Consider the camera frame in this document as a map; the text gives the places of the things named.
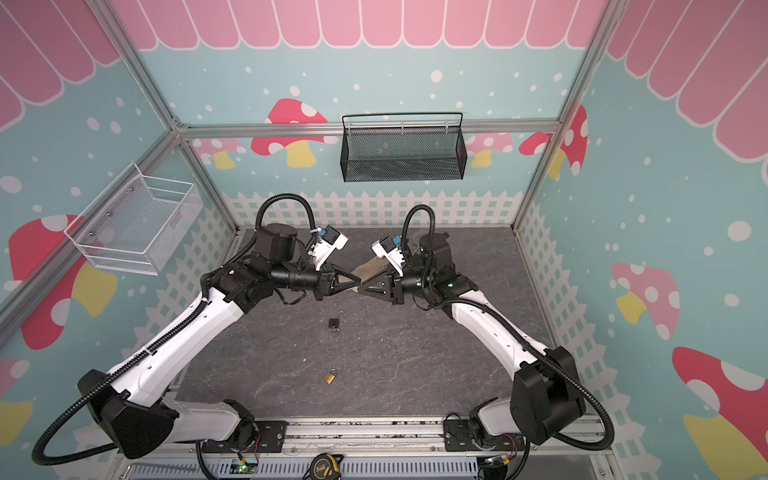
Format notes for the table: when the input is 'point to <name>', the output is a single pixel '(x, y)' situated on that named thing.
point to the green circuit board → (243, 466)
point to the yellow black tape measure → (325, 466)
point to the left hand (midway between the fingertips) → (356, 288)
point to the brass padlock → (329, 378)
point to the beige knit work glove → (368, 269)
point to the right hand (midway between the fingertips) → (361, 291)
